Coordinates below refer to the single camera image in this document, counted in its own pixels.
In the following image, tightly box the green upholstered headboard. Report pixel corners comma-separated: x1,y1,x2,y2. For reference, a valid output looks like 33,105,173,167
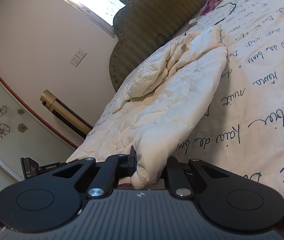
109,0,207,90

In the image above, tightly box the purple garment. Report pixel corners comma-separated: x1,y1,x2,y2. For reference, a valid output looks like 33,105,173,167
199,0,222,16

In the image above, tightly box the white double wall socket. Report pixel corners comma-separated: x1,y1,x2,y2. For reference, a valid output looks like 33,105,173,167
70,49,87,67

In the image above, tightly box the black cable on bed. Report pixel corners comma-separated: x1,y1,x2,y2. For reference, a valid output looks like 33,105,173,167
213,2,237,26

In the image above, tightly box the cream puffer jacket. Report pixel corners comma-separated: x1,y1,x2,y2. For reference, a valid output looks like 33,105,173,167
69,25,227,189

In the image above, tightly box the gold black tower fan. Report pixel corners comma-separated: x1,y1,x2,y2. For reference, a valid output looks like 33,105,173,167
40,89,93,139

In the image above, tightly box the white remote control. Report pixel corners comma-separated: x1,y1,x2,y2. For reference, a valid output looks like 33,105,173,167
189,17,199,24

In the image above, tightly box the white script-print bed quilt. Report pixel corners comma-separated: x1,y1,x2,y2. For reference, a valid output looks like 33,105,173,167
171,0,284,198

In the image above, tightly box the floral glass wardrobe door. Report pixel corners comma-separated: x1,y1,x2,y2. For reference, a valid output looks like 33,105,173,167
0,83,75,181

